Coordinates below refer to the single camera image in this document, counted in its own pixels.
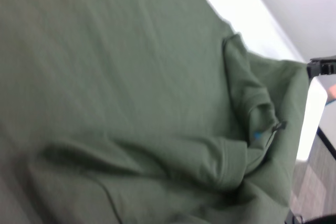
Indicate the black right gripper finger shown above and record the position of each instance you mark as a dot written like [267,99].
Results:
[321,68]

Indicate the dark green FREE! t-shirt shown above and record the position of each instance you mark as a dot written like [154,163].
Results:
[131,90]

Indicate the person's hand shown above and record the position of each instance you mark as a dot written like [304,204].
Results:
[332,92]

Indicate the black table frame bar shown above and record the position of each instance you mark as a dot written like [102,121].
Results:
[326,142]

